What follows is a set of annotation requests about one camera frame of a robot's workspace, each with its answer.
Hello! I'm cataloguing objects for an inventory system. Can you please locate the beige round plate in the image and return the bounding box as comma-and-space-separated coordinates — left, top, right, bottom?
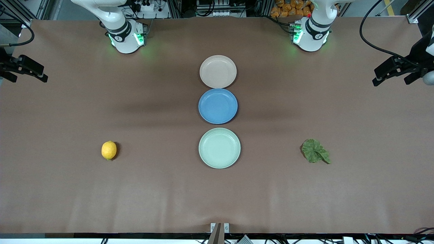
199, 55, 237, 89

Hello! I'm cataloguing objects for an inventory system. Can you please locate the white power strip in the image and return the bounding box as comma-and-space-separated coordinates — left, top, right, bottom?
131, 0, 170, 19

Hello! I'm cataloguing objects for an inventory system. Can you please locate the green lettuce leaf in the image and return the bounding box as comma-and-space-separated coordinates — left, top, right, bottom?
301, 139, 331, 164

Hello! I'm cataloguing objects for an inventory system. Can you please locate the yellow lemon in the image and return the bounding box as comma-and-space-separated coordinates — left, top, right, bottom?
101, 141, 117, 161

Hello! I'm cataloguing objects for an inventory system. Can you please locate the pale green round plate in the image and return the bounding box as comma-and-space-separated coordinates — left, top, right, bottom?
198, 127, 241, 169

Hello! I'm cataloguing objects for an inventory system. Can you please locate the aluminium frame post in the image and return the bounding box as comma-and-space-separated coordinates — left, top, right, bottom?
407, 0, 434, 24
0, 0, 51, 28

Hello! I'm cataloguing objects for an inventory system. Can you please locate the orange snack bag pile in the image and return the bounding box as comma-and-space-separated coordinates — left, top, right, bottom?
270, 0, 314, 18

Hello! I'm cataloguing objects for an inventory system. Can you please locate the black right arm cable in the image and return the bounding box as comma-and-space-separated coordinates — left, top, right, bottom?
0, 10, 35, 47

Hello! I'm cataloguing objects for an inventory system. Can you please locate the blue round plate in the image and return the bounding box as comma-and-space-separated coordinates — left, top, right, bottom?
198, 88, 238, 124

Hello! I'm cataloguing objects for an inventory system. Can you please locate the brown table cover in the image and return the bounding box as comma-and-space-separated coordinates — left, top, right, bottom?
0, 17, 434, 234

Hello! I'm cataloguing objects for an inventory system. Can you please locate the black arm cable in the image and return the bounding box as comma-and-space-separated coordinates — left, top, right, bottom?
0, 10, 35, 47
359, 0, 419, 65

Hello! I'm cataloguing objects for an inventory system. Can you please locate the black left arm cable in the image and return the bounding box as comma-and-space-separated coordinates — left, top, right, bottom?
359, 0, 419, 65

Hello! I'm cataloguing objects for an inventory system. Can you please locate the metal stand bracket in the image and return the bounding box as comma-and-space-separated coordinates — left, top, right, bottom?
208, 223, 230, 244

